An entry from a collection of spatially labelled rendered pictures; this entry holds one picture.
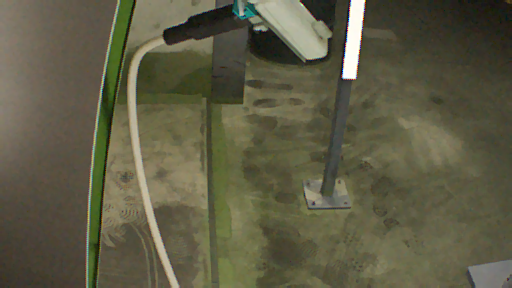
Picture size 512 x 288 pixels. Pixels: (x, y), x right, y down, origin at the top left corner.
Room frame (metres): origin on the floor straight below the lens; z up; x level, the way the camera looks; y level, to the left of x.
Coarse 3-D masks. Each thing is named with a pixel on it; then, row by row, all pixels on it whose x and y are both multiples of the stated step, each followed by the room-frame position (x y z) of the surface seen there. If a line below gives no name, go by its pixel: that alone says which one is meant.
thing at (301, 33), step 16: (256, 0) 0.65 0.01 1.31; (272, 0) 0.66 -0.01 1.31; (288, 0) 0.68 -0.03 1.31; (192, 16) 0.74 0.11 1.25; (208, 16) 0.72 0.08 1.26; (224, 16) 0.70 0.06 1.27; (256, 16) 0.69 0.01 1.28; (272, 16) 0.67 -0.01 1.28; (288, 16) 0.67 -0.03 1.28; (304, 16) 0.70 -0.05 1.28; (176, 32) 0.73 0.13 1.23; (192, 32) 0.72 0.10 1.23; (208, 32) 0.72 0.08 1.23; (224, 32) 0.72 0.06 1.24; (256, 32) 0.70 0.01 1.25; (288, 32) 0.69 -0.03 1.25; (304, 32) 0.69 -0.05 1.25; (320, 32) 0.72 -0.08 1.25; (304, 48) 0.71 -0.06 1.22; (320, 48) 0.71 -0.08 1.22
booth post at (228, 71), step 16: (224, 0) 2.66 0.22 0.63; (240, 32) 2.67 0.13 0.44; (224, 48) 2.66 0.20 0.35; (240, 48) 2.67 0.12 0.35; (224, 64) 2.66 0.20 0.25; (240, 64) 2.67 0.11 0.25; (224, 80) 2.66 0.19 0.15; (240, 80) 2.67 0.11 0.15; (224, 96) 2.66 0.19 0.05; (240, 96) 2.67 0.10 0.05
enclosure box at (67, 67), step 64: (0, 0) 0.44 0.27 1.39; (64, 0) 0.45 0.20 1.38; (128, 0) 1.04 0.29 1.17; (0, 64) 0.44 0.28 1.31; (64, 64) 0.45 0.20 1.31; (0, 128) 0.44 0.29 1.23; (64, 128) 0.45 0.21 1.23; (0, 192) 0.43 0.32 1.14; (64, 192) 0.45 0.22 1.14; (0, 256) 0.43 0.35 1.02; (64, 256) 0.44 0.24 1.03
